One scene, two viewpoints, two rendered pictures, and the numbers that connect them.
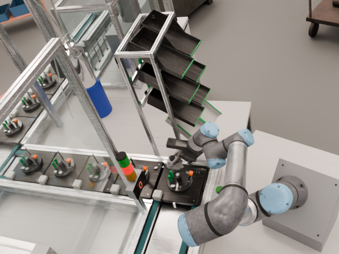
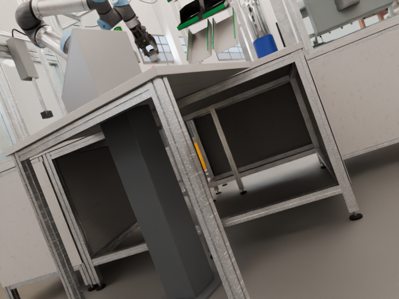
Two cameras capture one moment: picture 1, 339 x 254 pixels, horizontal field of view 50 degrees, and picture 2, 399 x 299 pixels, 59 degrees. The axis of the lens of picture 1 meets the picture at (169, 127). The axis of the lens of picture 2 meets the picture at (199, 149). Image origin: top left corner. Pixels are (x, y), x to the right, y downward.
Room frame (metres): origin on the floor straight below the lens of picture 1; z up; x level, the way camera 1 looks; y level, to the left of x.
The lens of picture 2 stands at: (0.69, -1.96, 0.63)
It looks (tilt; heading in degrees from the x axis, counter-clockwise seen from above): 2 degrees down; 75
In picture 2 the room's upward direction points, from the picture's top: 21 degrees counter-clockwise
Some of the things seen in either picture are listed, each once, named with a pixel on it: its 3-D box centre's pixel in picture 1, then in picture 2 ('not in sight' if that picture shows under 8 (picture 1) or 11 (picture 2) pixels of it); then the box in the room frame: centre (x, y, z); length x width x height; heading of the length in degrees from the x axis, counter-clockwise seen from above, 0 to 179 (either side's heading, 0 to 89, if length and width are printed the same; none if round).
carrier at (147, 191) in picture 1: (134, 172); not in sight; (1.29, 0.26, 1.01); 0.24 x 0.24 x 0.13; 60
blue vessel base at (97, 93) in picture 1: (95, 98); (268, 56); (2.08, 0.43, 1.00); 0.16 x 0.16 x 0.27
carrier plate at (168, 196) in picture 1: (180, 183); not in sight; (1.16, 0.04, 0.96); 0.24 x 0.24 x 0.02; 60
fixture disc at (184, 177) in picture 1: (179, 181); not in sight; (1.16, 0.04, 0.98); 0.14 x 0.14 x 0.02
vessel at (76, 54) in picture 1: (76, 60); (253, 14); (2.08, 0.43, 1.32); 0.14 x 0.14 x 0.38
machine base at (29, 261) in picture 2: not in sight; (86, 203); (0.47, 0.96, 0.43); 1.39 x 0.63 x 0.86; 60
